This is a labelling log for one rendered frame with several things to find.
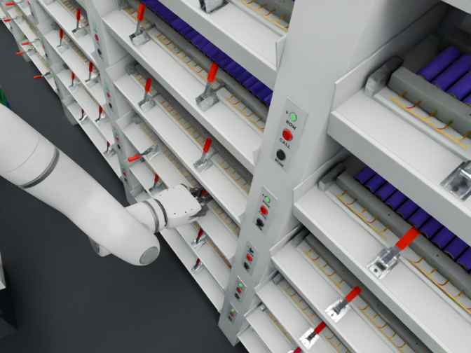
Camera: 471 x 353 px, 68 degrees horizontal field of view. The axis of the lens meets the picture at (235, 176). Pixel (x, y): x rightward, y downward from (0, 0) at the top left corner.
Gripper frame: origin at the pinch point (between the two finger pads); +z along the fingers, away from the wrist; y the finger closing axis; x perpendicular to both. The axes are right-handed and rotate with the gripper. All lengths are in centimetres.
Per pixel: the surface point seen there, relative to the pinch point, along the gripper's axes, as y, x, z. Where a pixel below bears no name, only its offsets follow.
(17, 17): -166, -23, 2
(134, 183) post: -43, -37, 5
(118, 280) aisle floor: -19, -63, -13
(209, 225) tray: 5.3, -7.6, -0.8
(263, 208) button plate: 22.7, 22.4, -9.6
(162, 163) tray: -21.4, -7.0, 0.2
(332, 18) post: 24, 58, -16
